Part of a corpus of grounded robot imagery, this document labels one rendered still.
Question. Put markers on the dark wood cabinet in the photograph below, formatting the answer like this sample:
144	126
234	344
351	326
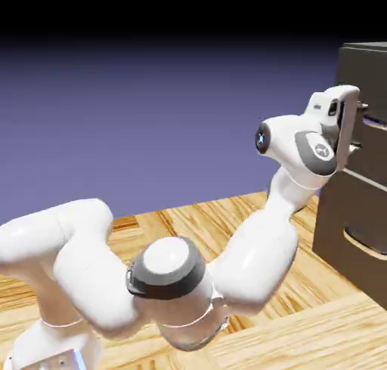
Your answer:
332	219

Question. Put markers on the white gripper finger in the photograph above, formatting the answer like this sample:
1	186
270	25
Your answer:
355	148
362	105

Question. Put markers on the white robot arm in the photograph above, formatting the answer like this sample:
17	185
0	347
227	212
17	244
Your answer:
257	249

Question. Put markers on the dark wood drawer front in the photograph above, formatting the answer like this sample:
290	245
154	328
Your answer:
335	207
372	83
373	155

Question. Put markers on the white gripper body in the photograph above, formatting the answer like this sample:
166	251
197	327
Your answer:
348	125

